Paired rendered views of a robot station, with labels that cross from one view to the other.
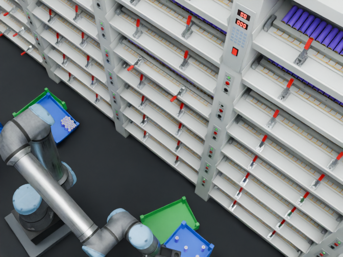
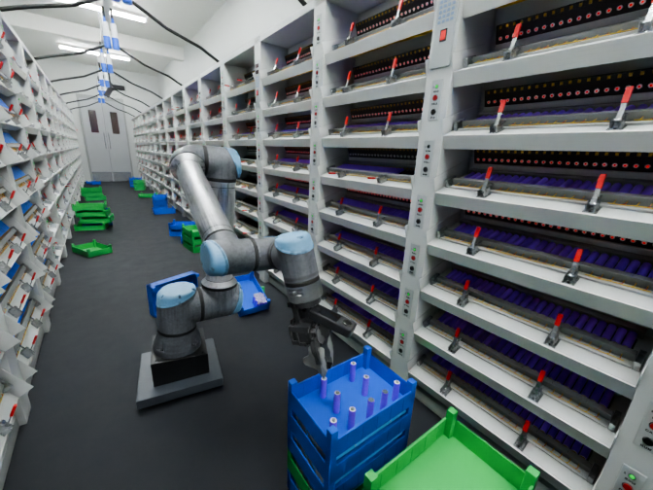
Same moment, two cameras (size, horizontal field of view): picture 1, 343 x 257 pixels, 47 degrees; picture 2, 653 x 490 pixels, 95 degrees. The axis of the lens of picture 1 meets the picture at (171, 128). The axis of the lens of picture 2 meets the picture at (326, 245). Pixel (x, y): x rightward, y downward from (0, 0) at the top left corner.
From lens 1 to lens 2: 1.41 m
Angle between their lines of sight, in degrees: 44
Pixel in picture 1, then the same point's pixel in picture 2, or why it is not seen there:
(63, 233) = (196, 382)
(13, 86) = not seen: hidden behind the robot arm
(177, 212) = not seen: hidden behind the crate
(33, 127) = (217, 153)
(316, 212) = (609, 292)
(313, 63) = not seen: outside the picture
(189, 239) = (373, 382)
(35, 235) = (160, 361)
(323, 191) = (614, 213)
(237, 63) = (446, 51)
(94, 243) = (221, 238)
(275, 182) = (515, 263)
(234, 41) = (441, 21)
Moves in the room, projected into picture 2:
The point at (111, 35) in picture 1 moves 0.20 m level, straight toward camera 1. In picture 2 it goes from (320, 157) to (318, 157)
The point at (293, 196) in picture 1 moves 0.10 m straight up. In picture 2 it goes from (554, 275) to (564, 240)
